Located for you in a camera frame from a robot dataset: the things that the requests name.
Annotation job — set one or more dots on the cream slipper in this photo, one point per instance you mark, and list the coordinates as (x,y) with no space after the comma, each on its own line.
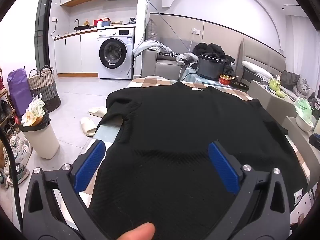
(88,126)
(97,111)

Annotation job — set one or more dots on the grey cushion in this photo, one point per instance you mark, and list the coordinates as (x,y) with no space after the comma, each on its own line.
(152,30)

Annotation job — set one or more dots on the shoe rack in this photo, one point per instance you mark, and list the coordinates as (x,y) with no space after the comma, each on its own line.
(5,110)

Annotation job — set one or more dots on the grey sofa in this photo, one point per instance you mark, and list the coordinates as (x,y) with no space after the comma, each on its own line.
(165,67)

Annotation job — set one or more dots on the person's left hand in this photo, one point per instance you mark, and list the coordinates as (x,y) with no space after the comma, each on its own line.
(136,232)

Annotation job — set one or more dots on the white washing machine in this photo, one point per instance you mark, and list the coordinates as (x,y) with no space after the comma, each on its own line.
(115,52)

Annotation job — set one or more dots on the black knit sweater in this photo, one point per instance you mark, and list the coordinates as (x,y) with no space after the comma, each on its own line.
(175,125)

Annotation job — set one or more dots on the green white plastic bag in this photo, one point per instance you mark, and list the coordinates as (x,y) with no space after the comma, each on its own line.
(303,112)

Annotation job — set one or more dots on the black kitchen faucet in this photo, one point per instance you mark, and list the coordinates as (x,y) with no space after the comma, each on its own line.
(77,23)

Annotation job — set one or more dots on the grey side table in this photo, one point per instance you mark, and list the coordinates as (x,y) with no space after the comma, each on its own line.
(265,97)

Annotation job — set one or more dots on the grey hoodie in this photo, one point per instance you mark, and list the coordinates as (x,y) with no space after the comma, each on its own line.
(150,46)

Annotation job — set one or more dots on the white trash bin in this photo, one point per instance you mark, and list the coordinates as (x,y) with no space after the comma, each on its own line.
(42,140)

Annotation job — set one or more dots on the dark electric cooker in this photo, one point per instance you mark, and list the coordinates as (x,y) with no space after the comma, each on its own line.
(210,67)

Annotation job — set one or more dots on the blue pot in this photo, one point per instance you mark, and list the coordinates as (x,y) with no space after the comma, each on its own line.
(106,24)

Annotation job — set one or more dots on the black tray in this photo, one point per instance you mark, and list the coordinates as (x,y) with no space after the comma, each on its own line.
(240,84)

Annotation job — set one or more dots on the grey padded jacket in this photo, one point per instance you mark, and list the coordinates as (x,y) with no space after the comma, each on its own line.
(297,83)

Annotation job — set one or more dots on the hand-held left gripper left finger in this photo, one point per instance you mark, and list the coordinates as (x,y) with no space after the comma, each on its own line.
(90,162)

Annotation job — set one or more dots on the grey garment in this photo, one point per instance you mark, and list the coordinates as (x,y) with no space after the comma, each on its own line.
(186,58)

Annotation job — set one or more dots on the white pillow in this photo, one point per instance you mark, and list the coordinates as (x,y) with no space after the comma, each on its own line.
(257,70)

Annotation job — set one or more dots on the wall socket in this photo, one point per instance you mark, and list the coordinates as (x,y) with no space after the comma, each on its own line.
(195,31)

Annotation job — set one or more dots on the purple bag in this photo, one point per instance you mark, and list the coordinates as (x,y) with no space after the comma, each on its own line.
(18,90)

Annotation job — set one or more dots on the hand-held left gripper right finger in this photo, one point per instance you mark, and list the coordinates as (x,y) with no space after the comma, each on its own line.
(222,165)

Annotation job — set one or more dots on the black framed door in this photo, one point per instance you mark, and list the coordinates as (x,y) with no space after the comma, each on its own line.
(43,17)

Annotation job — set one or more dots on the teal checked cloth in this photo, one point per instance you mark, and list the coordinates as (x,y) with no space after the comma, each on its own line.
(190,76)

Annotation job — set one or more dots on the houndstooth pillow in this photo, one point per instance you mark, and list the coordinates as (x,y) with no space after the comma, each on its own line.
(167,55)

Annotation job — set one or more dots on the woven laundry basket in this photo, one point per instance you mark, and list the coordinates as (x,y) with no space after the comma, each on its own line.
(43,87)

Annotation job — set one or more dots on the green toy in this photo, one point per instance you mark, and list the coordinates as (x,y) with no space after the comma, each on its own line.
(275,86)

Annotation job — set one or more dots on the white curtain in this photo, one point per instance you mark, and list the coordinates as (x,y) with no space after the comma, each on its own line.
(305,37)

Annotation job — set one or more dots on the black jacket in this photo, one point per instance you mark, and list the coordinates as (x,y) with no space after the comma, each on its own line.
(212,48)

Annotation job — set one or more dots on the checked blanket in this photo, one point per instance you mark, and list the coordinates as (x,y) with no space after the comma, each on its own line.
(147,81)

